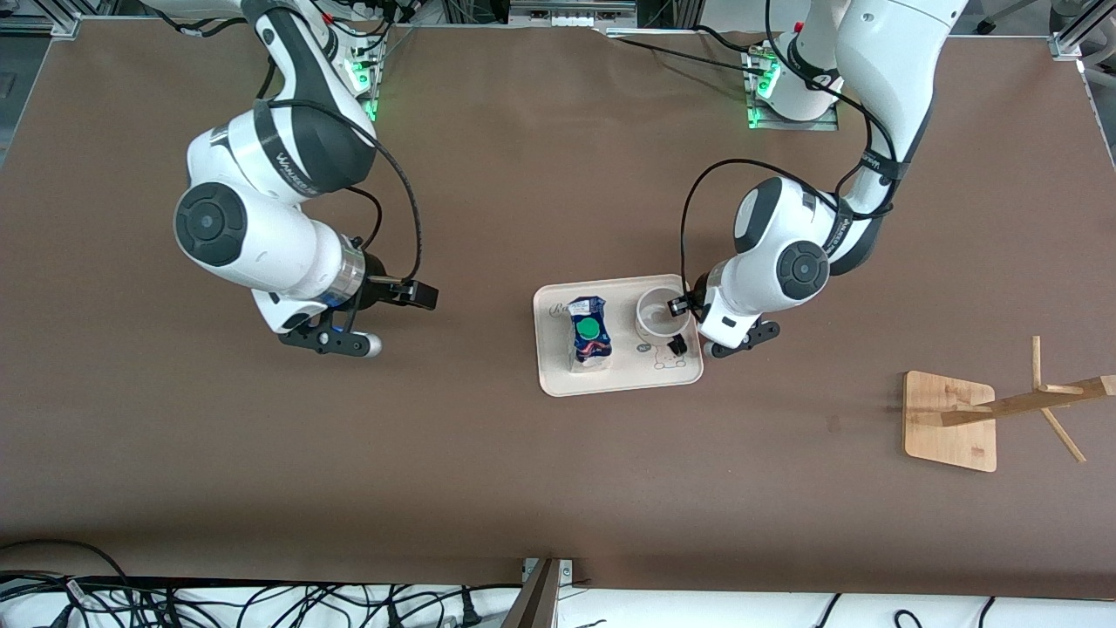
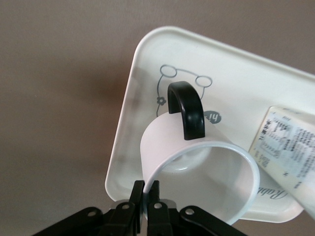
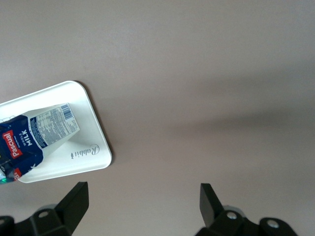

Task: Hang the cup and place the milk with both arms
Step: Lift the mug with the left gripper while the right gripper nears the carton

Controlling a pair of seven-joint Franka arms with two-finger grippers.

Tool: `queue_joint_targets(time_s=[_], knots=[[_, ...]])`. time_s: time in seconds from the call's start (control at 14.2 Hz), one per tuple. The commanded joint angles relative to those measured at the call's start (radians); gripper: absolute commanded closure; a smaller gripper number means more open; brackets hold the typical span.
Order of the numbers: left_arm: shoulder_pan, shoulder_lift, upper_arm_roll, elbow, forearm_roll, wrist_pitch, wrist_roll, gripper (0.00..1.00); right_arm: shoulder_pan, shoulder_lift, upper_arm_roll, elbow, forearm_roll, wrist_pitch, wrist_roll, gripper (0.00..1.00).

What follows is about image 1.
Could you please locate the blue milk carton green cap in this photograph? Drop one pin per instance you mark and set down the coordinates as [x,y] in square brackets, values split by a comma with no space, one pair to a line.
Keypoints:
[591,349]

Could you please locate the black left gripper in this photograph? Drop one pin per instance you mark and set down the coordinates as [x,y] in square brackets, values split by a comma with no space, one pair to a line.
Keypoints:
[678,305]

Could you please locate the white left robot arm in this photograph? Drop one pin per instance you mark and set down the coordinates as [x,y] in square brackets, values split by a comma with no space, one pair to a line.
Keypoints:
[889,52]

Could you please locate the grey metal box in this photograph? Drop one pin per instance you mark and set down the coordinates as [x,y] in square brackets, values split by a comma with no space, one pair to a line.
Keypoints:
[571,10]

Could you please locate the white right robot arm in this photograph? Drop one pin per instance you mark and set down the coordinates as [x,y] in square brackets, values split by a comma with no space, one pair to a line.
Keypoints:
[261,235]

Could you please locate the wooden mug tree rack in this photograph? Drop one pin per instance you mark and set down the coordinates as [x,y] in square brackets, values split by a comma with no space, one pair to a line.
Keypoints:
[950,436]

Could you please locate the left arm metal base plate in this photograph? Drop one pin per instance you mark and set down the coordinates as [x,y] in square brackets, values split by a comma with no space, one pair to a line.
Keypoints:
[789,126]

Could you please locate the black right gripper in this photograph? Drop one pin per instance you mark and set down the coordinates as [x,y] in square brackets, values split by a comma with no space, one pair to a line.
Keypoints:
[377,288]

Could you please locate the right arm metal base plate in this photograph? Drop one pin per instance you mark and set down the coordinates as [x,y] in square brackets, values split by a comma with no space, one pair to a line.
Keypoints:
[370,83]

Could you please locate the aluminium frame rail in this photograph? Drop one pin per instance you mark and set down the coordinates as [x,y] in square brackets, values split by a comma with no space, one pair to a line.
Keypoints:
[39,17]
[1081,44]

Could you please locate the white rabbit print tray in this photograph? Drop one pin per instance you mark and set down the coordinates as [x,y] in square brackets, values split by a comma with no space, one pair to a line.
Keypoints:
[628,379]

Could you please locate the grey metal frame post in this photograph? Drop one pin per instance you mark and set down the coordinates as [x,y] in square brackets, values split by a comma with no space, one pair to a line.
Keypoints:
[540,602]

